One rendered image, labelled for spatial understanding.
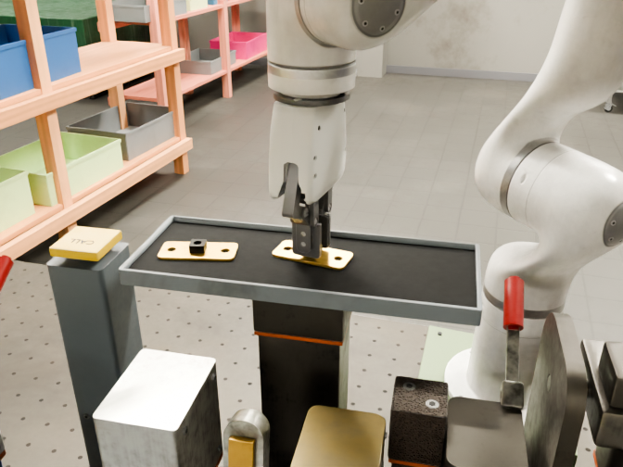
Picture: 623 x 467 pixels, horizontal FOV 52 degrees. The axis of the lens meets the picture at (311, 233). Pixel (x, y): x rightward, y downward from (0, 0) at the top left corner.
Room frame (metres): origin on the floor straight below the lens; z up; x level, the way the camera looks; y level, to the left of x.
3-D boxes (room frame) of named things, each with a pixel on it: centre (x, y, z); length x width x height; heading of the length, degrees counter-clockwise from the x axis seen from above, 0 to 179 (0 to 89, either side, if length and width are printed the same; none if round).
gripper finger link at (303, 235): (0.59, 0.01, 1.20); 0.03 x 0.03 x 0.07; 67
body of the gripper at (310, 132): (0.62, 0.00, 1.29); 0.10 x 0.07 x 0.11; 157
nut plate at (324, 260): (0.62, 0.00, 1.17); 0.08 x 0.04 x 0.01; 67
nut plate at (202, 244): (0.62, 0.13, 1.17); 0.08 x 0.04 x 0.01; 87
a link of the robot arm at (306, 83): (0.62, 0.00, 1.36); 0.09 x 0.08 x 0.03; 157
